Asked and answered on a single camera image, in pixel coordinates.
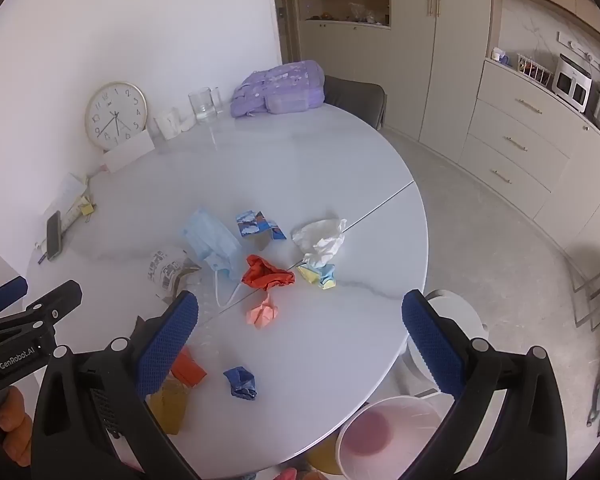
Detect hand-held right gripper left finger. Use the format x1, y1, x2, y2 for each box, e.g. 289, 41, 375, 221
30, 290, 201, 480

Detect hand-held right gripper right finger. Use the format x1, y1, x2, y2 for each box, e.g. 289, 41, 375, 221
401, 289, 568, 480

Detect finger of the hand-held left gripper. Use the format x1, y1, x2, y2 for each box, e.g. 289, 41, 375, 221
0, 280, 83, 343
0, 276, 29, 318

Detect orange packet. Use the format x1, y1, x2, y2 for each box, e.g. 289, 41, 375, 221
170, 347, 208, 388

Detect yellow packet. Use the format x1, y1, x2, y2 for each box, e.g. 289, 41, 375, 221
146, 380, 191, 436

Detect dark blue wrapper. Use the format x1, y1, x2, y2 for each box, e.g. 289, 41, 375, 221
223, 366, 258, 402

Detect pink lined bin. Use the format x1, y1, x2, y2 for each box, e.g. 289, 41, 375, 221
336, 395, 448, 480

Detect white tissue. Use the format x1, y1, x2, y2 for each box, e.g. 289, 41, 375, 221
291, 218, 347, 267

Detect person's left hand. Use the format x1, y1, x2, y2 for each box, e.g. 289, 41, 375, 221
0, 386, 33, 467

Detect white round stool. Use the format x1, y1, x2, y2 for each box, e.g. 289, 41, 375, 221
402, 289, 491, 396

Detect smartphone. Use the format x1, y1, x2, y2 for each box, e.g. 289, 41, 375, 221
45, 210, 63, 262

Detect clear printed snack bag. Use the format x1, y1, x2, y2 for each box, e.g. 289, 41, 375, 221
145, 245, 203, 306

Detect stack of white papers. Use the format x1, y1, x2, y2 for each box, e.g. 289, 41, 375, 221
42, 172, 91, 233

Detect blue face mask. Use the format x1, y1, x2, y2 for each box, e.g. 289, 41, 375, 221
181, 208, 246, 309

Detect red crumpled wrapper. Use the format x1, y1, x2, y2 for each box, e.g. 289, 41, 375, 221
241, 255, 296, 292

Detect yellow and blue wrapper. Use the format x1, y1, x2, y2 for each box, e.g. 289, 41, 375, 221
297, 261, 338, 291

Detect blue printed snack wrapper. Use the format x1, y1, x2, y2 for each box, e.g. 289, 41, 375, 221
235, 210, 287, 241

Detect yellow round object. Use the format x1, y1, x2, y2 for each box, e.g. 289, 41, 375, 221
307, 435, 343, 476

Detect white card box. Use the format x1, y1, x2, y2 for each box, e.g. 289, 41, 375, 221
101, 130, 156, 174

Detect beige drawer cabinet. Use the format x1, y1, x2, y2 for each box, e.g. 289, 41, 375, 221
457, 57, 600, 246

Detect clear glass mug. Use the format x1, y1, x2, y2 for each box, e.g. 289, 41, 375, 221
187, 86, 226, 123

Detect grey chair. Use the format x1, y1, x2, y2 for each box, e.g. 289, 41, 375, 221
324, 75, 388, 131

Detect purple tissue packs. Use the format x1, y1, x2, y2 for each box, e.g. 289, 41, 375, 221
229, 60, 327, 119

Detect tall beige cabinet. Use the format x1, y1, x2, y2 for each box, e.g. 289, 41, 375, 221
295, 0, 496, 166

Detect white countertop oven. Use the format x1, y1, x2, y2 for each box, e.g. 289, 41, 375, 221
551, 54, 593, 112

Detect beige door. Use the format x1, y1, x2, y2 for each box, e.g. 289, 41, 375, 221
271, 0, 301, 68

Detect metal frame stand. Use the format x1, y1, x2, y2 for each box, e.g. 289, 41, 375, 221
570, 264, 600, 330

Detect round white wall clock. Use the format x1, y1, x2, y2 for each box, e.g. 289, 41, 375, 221
84, 81, 149, 152

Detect wire dish rack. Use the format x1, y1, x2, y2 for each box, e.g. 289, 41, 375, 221
515, 54, 552, 88

